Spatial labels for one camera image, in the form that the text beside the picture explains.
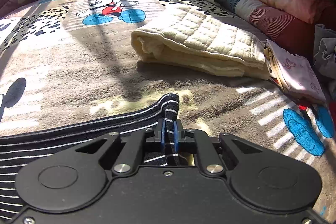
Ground navy white striped shirt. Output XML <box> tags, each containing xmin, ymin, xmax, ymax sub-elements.
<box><xmin>1</xmin><ymin>93</ymin><xmax>188</xmax><ymax>223</ymax></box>

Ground stack of folded clothes right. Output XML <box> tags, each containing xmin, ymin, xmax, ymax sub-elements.
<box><xmin>313</xmin><ymin>24</ymin><xmax>335</xmax><ymax>101</ymax></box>

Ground folded cream quilted blanket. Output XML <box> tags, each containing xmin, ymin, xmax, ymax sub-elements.
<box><xmin>131</xmin><ymin>4</ymin><xmax>269</xmax><ymax>80</ymax></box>

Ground Mickey Mouse fleece blanket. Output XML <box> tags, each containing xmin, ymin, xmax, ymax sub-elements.
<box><xmin>1</xmin><ymin>0</ymin><xmax>335</xmax><ymax>222</ymax></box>

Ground folded white purple-print cloth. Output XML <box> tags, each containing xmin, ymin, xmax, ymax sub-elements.
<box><xmin>264</xmin><ymin>39</ymin><xmax>326</xmax><ymax>105</ymax></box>

